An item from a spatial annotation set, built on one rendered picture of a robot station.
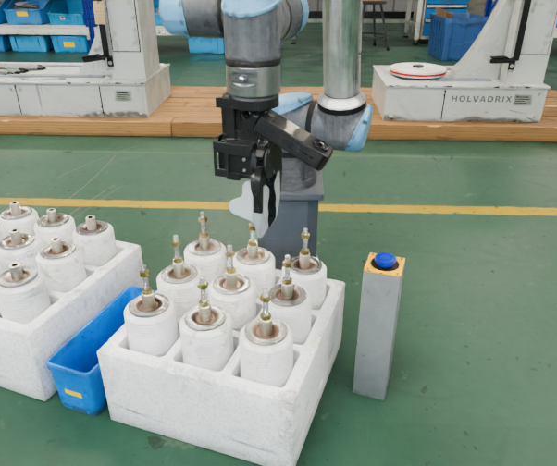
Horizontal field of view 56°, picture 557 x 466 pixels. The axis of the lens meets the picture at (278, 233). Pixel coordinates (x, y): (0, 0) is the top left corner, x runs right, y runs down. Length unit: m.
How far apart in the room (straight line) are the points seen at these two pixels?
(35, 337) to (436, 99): 2.26
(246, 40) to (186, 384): 0.60
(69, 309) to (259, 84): 0.71
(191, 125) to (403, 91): 1.11
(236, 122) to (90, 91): 2.27
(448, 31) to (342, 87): 4.01
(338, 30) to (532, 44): 1.93
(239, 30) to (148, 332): 0.56
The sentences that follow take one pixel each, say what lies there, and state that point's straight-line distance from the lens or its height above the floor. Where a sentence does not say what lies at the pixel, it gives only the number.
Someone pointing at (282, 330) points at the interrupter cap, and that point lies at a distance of 0.93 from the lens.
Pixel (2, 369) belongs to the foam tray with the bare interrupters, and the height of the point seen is 0.06.
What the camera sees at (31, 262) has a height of 0.21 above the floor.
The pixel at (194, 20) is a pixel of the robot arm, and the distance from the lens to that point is 0.84.
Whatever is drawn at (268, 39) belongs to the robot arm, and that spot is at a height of 0.74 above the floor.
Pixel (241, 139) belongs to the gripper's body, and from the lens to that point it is 0.76.
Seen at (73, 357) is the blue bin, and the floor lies 0.08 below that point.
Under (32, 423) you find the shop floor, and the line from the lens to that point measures 1.22.
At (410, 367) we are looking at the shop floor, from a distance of 1.27.
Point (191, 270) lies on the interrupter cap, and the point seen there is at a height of 0.25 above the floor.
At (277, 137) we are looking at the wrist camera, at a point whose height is 0.61.
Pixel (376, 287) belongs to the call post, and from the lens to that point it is 1.01.
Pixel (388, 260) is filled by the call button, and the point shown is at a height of 0.33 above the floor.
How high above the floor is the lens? 0.83
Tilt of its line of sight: 28 degrees down
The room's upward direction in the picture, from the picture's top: straight up
